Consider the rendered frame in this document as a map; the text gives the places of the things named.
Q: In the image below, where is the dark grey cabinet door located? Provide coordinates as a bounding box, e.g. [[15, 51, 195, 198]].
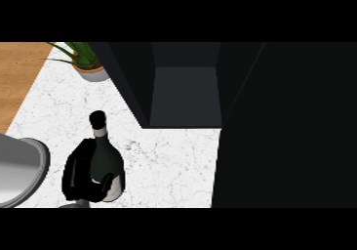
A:
[[210, 41, 357, 209]]

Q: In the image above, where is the dark green wine bottle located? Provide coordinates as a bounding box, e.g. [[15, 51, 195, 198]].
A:
[[89, 109, 127, 203]]

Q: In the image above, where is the dark grey open cabinet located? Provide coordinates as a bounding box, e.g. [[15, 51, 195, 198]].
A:
[[89, 41, 266, 130]]

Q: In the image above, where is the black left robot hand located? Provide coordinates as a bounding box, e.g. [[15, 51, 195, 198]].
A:
[[61, 138, 117, 203]]

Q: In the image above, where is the green potted plant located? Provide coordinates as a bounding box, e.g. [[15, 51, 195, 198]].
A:
[[45, 41, 111, 83]]

